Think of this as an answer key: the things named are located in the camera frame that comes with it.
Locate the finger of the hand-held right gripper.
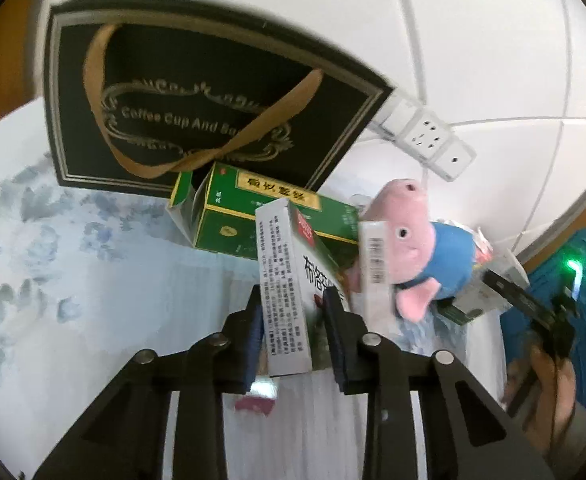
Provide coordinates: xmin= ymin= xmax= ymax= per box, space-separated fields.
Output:
xmin=480 ymin=269 xmax=556 ymax=328

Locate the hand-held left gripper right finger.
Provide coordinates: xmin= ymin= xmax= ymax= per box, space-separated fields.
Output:
xmin=321 ymin=287 xmax=556 ymax=480

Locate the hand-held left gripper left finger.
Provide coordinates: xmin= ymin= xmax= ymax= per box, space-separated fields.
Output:
xmin=33 ymin=285 xmax=265 ymax=480

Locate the white medicine box red logo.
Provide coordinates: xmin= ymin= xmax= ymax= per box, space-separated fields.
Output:
xmin=254 ymin=197 xmax=359 ymax=378

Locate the narrow white barcode box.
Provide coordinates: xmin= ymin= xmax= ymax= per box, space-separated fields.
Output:
xmin=357 ymin=220 xmax=399 ymax=341

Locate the green medicine box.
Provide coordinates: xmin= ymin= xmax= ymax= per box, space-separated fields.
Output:
xmin=167 ymin=161 xmax=361 ymax=261

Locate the pink pig plush toy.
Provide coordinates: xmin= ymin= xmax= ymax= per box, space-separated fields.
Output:
xmin=345 ymin=178 xmax=476 ymax=322

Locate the person's right forearm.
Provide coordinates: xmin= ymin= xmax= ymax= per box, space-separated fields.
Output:
xmin=543 ymin=400 xmax=586 ymax=480

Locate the white box dark green edge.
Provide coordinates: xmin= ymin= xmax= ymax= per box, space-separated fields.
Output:
xmin=440 ymin=265 xmax=529 ymax=326

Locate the white red packet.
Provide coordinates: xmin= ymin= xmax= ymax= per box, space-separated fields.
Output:
xmin=472 ymin=227 xmax=496 ymax=267

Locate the small pink item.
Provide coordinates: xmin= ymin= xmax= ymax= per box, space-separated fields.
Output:
xmin=235 ymin=395 xmax=276 ymax=416

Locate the white power strip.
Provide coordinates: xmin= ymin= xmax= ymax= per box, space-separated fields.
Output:
xmin=368 ymin=91 xmax=476 ymax=182

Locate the black coffee cup gift box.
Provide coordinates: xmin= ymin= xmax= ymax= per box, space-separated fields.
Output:
xmin=43 ymin=0 xmax=399 ymax=201

